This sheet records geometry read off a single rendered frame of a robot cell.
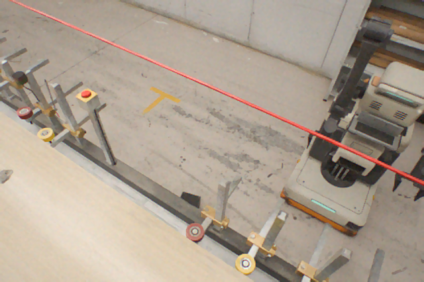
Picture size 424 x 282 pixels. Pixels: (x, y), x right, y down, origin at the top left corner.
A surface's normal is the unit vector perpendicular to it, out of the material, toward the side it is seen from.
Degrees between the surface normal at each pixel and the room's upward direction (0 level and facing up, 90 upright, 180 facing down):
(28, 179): 0
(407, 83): 43
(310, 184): 0
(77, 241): 0
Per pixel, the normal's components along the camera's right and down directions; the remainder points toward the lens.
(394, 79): -0.33, -0.03
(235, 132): 0.04, -0.63
